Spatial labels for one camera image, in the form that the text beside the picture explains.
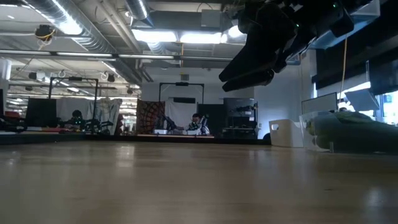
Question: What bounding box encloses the clear plastic container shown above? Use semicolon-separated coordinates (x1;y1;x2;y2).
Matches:
298;110;398;154

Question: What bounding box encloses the pale hanging cloth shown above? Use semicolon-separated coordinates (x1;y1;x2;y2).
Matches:
55;97;123;135

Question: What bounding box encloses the black table frame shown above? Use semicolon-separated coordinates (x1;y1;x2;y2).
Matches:
0;132;272;146

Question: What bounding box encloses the large silver ventilation duct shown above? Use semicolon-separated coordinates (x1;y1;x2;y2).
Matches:
18;0;144;83

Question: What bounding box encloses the black monitor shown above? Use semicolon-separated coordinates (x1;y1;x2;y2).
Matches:
24;97;58;126

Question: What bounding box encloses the black shelf rack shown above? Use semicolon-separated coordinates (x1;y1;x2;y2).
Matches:
222;97;259;139

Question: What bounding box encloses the grey tilted monitor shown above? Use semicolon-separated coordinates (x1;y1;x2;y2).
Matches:
344;88;381;112

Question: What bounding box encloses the yellow black cable reel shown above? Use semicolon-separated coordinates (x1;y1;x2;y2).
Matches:
34;24;57;44

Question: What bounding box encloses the yellow hanging cable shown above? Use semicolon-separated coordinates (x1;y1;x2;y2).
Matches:
339;34;349;102

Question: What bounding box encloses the grey horizontal ceiling pipe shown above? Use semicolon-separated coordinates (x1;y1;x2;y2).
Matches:
0;49;234;63

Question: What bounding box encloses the black screen panel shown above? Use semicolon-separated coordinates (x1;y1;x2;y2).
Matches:
197;103;225;134

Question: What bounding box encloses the grey ceiling box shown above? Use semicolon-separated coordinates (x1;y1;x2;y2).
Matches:
200;8;222;29

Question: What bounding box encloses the white plastic basket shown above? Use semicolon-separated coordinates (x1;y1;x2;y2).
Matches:
269;119;305;148

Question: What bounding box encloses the grey partition panel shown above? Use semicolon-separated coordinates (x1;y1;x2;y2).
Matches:
300;91;339;115

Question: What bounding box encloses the white backdrop cloth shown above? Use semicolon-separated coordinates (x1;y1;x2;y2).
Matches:
164;96;199;131

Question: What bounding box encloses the ceiling light panel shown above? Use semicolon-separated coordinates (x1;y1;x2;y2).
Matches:
132;28;228;45

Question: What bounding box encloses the person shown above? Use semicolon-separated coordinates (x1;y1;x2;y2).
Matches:
186;113;211;136
63;109;86;131

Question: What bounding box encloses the patterned wall tapestry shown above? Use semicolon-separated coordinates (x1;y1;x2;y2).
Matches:
136;99;166;134

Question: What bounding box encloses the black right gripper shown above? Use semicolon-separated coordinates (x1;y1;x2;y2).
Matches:
219;0;355;93

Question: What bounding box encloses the black rig frame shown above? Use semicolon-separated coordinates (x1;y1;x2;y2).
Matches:
158;81;205;105
48;76;100;125

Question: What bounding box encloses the narrow silver ventilation duct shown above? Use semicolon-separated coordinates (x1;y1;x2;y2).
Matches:
124;0;154;28

